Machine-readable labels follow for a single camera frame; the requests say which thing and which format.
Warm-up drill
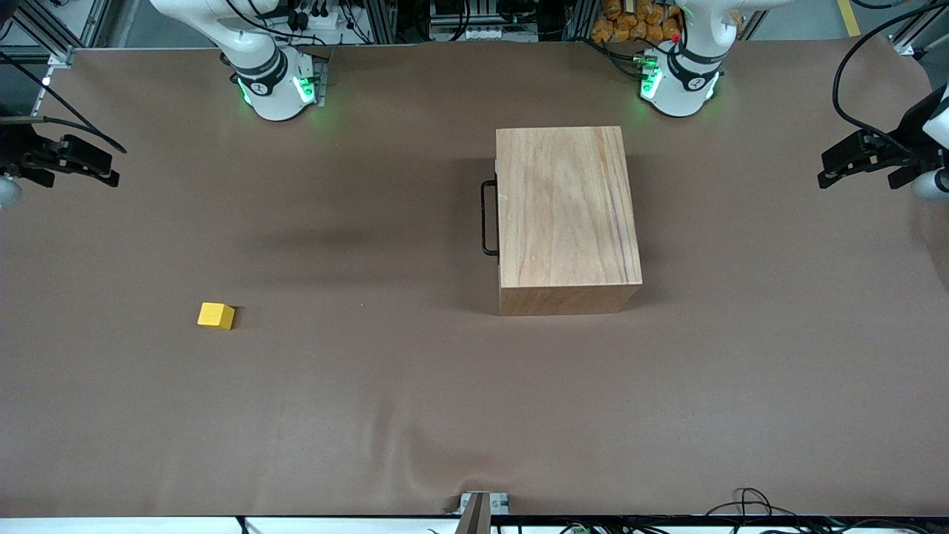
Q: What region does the yellow block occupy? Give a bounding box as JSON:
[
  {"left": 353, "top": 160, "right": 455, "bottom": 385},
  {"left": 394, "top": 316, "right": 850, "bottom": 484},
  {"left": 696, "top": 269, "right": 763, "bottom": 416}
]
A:
[{"left": 197, "top": 302, "right": 237, "bottom": 332}]

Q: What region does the wooden drawer with black handle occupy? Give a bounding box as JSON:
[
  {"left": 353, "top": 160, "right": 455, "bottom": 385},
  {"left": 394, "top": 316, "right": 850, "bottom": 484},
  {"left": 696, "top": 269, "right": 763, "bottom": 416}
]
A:
[{"left": 480, "top": 152, "right": 502, "bottom": 260}]

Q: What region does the wooden drawer cabinet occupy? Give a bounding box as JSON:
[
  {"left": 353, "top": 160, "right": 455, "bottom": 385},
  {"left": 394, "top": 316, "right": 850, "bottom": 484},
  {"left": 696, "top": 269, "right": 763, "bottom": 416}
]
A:
[{"left": 495, "top": 126, "right": 644, "bottom": 317}]

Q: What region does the orange mesh bag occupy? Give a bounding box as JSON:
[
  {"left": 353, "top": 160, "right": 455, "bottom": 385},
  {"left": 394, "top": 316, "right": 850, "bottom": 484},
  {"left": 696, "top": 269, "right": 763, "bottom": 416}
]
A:
[{"left": 591, "top": 0, "right": 684, "bottom": 44}]

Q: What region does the brown table cover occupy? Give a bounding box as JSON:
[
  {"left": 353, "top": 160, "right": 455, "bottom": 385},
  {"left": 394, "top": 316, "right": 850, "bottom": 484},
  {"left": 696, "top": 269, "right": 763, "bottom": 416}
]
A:
[{"left": 0, "top": 33, "right": 949, "bottom": 518}]

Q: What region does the white power strip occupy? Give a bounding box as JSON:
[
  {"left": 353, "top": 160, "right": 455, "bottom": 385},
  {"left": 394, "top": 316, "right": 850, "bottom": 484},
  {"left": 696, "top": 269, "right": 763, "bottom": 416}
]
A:
[{"left": 432, "top": 24, "right": 506, "bottom": 43}]

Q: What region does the metal table clamp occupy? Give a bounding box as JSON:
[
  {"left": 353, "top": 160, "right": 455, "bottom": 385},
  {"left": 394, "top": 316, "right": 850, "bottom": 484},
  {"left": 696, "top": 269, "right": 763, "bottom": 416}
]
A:
[{"left": 455, "top": 491, "right": 511, "bottom": 534}]

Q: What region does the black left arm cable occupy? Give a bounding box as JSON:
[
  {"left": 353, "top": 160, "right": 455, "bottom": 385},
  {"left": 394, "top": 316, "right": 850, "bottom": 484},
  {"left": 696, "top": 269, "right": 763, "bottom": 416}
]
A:
[{"left": 832, "top": 0, "right": 949, "bottom": 153}]

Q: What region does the aluminium frame profile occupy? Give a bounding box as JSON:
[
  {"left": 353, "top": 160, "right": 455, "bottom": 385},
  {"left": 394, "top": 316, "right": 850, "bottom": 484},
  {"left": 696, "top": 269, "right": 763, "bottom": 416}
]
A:
[
  {"left": 888, "top": 0, "right": 949, "bottom": 59},
  {"left": 0, "top": 0, "right": 112, "bottom": 69}
]

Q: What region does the black cable bundle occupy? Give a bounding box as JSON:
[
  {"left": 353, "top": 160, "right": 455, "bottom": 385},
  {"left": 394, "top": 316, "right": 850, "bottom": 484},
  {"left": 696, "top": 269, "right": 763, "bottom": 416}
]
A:
[{"left": 697, "top": 487, "right": 949, "bottom": 534}]

